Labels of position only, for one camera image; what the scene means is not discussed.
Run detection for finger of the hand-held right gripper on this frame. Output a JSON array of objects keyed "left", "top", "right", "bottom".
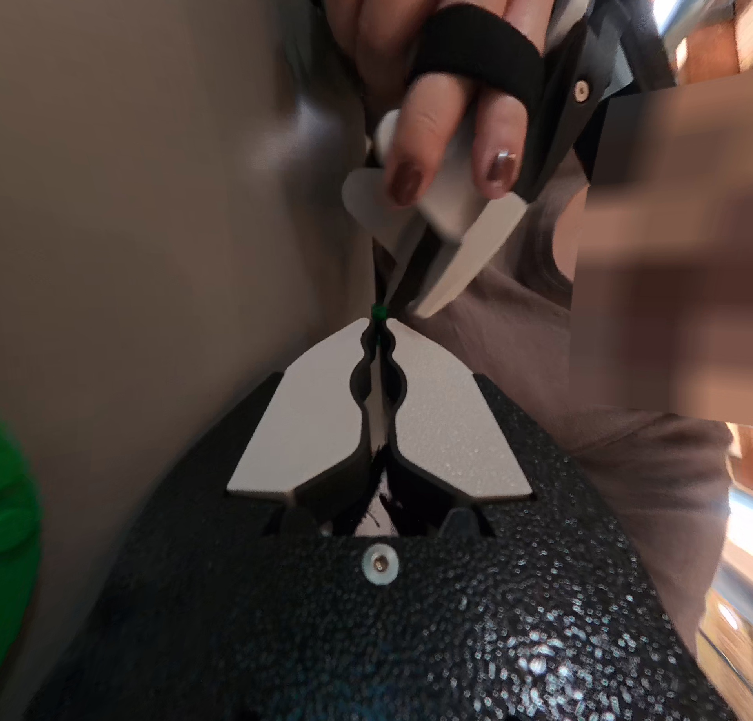
[
  {"left": 376, "top": 221, "right": 448, "bottom": 316},
  {"left": 406, "top": 193, "right": 528, "bottom": 320}
]

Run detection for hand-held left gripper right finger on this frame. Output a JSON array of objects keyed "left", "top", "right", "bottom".
[{"left": 379, "top": 320, "right": 534, "bottom": 503}]

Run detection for person's right hand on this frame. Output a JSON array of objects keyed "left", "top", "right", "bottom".
[{"left": 320, "top": 0, "right": 561, "bottom": 208}]

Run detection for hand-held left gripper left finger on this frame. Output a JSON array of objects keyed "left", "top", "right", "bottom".
[{"left": 226, "top": 318, "right": 378, "bottom": 505}]

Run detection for green lego baseplate build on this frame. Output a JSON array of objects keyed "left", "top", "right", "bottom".
[{"left": 0, "top": 420, "right": 43, "bottom": 666}]

